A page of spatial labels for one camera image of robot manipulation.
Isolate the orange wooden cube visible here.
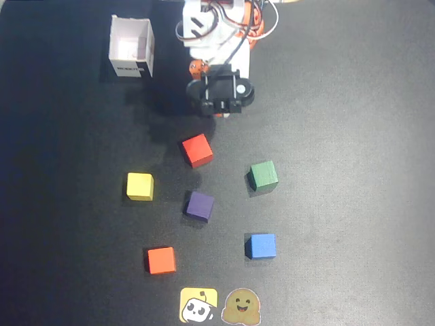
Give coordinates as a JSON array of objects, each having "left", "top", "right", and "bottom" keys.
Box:
[{"left": 146, "top": 246, "right": 177, "bottom": 276}]

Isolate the open white cardboard box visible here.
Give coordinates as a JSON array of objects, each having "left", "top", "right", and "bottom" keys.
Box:
[{"left": 107, "top": 14, "right": 156, "bottom": 79}]

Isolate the black table mat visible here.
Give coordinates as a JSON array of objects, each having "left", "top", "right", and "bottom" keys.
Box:
[{"left": 0, "top": 0, "right": 435, "bottom": 326}]

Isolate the yellow robot face sticker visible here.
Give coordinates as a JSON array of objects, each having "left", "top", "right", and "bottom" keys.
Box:
[{"left": 179, "top": 287, "right": 220, "bottom": 324}]

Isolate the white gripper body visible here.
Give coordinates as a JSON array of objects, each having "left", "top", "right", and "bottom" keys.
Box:
[{"left": 188, "top": 33, "right": 253, "bottom": 78}]

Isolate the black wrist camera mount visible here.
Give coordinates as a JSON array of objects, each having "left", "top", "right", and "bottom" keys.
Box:
[{"left": 185, "top": 64, "right": 256, "bottom": 117}]

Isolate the red wooden cube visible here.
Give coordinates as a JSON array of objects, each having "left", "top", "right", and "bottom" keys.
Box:
[{"left": 180, "top": 133, "right": 215, "bottom": 169}]

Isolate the purple wooden cube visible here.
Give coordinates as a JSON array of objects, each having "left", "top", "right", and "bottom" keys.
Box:
[{"left": 184, "top": 191, "right": 215, "bottom": 223}]

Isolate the green wooden cube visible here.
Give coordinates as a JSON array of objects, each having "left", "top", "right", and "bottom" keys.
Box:
[{"left": 247, "top": 160, "right": 279, "bottom": 192}]

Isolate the blue wooden cube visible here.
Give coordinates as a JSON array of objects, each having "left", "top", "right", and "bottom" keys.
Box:
[{"left": 245, "top": 233, "right": 277, "bottom": 261}]

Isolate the yellow wooden cube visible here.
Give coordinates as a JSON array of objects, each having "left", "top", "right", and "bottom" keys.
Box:
[{"left": 126, "top": 172, "right": 155, "bottom": 202}]

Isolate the hugging face emoji sticker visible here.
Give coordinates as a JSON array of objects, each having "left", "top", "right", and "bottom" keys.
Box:
[{"left": 220, "top": 287, "right": 263, "bottom": 325}]

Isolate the white looped servo cable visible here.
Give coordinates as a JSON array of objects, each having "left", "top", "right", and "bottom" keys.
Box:
[{"left": 254, "top": 0, "right": 281, "bottom": 43}]

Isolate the black camera cable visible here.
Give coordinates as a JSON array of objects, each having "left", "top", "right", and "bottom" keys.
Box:
[{"left": 217, "top": 6, "right": 259, "bottom": 75}]

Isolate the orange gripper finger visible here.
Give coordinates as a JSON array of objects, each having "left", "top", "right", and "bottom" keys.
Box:
[{"left": 188, "top": 58, "right": 210, "bottom": 79}]

